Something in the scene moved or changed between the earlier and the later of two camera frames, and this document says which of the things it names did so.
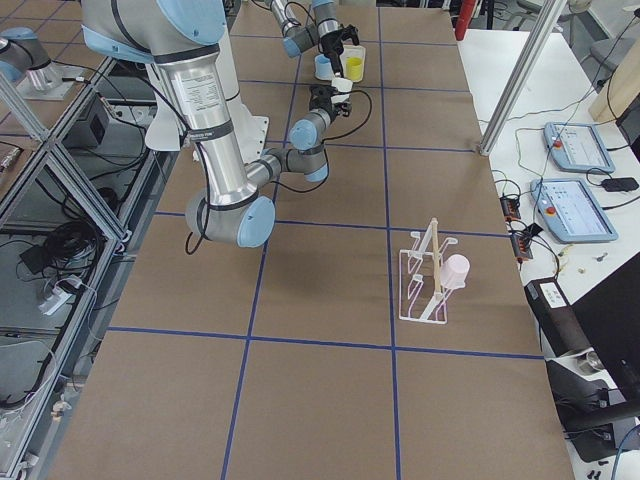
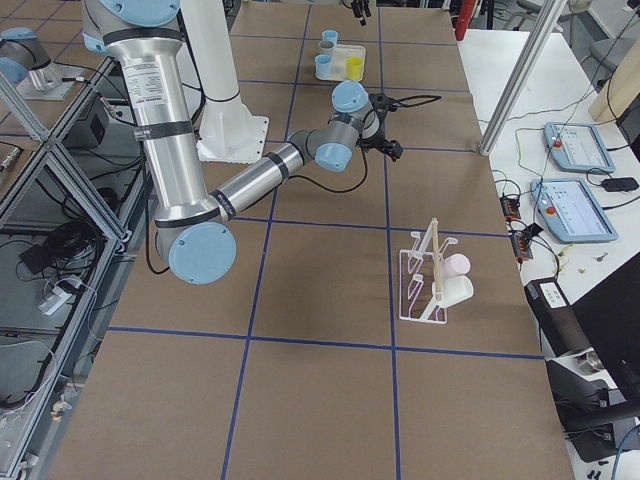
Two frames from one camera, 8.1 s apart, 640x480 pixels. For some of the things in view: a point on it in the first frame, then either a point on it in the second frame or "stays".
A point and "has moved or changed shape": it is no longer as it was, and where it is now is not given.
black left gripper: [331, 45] → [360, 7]
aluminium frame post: [519, 84] stays
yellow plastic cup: [354, 69] stays
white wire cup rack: [422, 297] stays
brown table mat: [381, 332] stays
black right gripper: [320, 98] → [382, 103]
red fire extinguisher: [464, 20] stays
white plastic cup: [342, 84] has moved or changed shape
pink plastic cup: [454, 271] stays
